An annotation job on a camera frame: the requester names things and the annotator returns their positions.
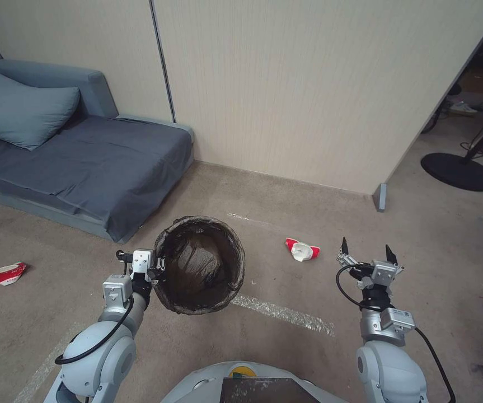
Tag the white robot front shell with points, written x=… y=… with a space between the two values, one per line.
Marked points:
x=191 y=384

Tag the white shoe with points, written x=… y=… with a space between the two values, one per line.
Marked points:
x=463 y=107

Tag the grey partition foot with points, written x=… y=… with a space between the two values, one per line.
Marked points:
x=380 y=197

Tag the dark partition joint strip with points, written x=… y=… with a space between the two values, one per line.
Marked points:
x=163 y=63

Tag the dark grey sofa sheet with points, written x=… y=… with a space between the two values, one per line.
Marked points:
x=98 y=168

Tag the dark robot front panel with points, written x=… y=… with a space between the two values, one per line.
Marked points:
x=262 y=391

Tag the round bin with black bag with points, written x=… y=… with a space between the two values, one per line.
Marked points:
x=201 y=268

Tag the black round stand base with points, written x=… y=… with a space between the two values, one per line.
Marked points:
x=457 y=171

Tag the crushed red white paper cup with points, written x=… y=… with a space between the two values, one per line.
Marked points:
x=302 y=251

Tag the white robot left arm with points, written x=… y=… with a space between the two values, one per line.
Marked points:
x=98 y=348

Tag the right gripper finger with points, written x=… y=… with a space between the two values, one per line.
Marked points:
x=391 y=254
x=345 y=252

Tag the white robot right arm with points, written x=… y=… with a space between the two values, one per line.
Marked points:
x=392 y=369

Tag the grey blue pillow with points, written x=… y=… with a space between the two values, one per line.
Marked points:
x=18 y=107

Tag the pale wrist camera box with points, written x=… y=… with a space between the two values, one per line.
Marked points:
x=143 y=260
x=382 y=273

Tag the grey blue sofa bed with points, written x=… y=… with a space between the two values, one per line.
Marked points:
x=94 y=96

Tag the flattened red white paper carton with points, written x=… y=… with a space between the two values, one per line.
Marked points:
x=4 y=274

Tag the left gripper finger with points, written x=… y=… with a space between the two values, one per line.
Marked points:
x=160 y=264
x=124 y=255

